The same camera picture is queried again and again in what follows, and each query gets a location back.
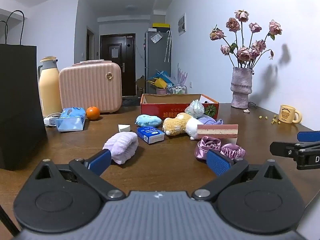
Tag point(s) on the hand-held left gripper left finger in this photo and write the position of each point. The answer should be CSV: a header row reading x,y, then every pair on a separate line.
x,y
100,161

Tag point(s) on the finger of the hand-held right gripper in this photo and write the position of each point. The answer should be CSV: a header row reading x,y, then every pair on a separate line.
x,y
282,148
308,136

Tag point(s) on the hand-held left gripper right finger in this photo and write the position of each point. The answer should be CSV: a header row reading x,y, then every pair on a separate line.
x,y
218,162

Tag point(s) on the purple satin scrunchie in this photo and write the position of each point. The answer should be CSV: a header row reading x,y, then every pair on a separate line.
x,y
206,145
232,151

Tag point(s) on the lilac fluffy towel roll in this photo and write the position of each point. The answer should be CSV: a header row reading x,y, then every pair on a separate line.
x,y
122,145

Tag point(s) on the pink striped sponge block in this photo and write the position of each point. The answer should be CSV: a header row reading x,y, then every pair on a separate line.
x,y
217,131

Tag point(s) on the white makeup sponge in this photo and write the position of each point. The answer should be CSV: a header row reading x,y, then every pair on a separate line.
x,y
124,128

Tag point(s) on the purple cloth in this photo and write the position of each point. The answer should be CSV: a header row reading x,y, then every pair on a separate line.
x,y
208,120

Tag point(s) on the yellow and white plush toy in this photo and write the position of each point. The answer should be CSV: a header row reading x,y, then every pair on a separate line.
x,y
176,126

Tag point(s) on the blue handkerchief pack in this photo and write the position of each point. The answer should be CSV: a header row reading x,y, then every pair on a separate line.
x,y
150,135

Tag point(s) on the red cardboard box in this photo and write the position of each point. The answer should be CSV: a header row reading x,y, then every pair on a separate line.
x,y
155,110

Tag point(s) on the scattered dried flower petals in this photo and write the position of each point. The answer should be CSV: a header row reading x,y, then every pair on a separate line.
x,y
273,122

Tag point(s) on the yellow bear mug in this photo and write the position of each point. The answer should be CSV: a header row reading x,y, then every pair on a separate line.
x,y
287,114

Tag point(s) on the orange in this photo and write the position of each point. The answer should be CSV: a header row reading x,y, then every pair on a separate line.
x,y
93,113

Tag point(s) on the light blue tissue pack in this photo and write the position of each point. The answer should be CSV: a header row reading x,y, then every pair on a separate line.
x,y
70,121

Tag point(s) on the iridescent plastic pouch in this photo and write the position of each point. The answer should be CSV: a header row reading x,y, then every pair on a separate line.
x,y
195,108

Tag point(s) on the blue plush toy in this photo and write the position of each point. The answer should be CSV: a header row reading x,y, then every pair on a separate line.
x,y
148,120

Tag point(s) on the white charger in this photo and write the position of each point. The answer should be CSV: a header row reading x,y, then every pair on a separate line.
x,y
50,121

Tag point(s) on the dark doormat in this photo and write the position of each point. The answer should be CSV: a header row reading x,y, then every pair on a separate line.
x,y
131,101

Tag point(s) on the purple ceramic vase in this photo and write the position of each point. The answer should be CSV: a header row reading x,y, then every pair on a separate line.
x,y
241,87

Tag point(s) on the pink ribbed suitcase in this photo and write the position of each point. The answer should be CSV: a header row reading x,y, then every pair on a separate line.
x,y
90,87

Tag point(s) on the brown cardboard box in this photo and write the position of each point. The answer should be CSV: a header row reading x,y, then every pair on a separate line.
x,y
140,85

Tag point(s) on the cream thermos jug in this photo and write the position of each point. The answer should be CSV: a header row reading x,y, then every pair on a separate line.
x,y
50,87

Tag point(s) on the pink bucket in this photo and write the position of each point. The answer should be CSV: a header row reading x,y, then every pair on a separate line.
x,y
161,91

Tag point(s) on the purple feather decoration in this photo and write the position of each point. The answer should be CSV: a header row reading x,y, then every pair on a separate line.
x,y
181,76

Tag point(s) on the dark wooden door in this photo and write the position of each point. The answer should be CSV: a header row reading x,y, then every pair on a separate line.
x,y
127,67

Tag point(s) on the black paper bag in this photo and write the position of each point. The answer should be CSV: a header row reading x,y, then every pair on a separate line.
x,y
17,105

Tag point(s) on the blue and yellow bags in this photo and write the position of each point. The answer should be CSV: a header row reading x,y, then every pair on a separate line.
x,y
160,81

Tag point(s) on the dried pink roses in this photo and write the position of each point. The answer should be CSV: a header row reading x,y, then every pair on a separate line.
x,y
243,53

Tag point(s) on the paper sheet on door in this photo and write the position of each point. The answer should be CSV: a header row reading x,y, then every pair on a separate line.
x,y
114,53

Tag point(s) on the grey refrigerator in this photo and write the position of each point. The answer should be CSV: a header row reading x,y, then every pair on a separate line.
x,y
156,60

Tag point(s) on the white folded umbrella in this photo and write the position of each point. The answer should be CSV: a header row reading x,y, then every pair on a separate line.
x,y
167,47

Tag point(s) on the paper sheet on refrigerator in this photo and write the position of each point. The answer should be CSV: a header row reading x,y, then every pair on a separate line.
x,y
156,38

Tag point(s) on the yellow box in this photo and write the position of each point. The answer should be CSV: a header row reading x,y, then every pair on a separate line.
x,y
161,26

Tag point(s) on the side door frame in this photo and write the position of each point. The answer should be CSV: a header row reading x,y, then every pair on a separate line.
x,y
90,45

